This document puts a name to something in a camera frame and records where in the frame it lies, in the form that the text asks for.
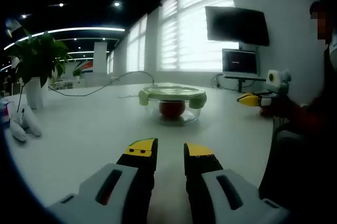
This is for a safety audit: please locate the white tabletop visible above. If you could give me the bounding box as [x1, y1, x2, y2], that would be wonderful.
[0, 83, 276, 209]

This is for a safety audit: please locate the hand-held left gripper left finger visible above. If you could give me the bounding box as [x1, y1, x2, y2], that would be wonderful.
[47, 137, 159, 224]

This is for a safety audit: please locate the black wall television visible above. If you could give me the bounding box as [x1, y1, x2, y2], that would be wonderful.
[205, 6, 271, 47]

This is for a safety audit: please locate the white plant pot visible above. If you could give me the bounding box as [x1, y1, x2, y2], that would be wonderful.
[24, 76, 49, 110]

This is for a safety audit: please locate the red blue wall banner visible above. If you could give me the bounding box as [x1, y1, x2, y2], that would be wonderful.
[76, 60, 94, 73]

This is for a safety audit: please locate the laptop screen on stand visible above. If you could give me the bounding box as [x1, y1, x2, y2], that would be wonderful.
[222, 48, 266, 93]

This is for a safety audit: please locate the glass container bowl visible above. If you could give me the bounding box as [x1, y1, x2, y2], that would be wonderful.
[146, 97, 203, 126]

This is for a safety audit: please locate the small colourful box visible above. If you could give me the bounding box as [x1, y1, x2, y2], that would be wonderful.
[0, 100, 15, 130]

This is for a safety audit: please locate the long charging cable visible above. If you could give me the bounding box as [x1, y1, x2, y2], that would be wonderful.
[48, 70, 156, 97]

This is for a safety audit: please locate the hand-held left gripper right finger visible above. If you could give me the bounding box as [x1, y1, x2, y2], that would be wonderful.
[183, 142, 290, 224]

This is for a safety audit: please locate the person's dark clothed body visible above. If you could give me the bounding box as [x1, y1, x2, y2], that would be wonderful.
[259, 44, 337, 209]

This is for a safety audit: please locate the red tomato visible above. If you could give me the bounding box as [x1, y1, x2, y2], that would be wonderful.
[158, 99, 186, 119]

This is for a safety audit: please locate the white handheld controller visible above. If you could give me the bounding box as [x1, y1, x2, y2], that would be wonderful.
[9, 120, 27, 143]
[20, 106, 43, 137]

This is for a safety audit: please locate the person's right hand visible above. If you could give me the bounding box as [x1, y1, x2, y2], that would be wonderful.
[259, 104, 277, 117]

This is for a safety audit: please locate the green leafy potted plant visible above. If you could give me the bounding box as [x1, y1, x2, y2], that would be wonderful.
[9, 28, 73, 88]

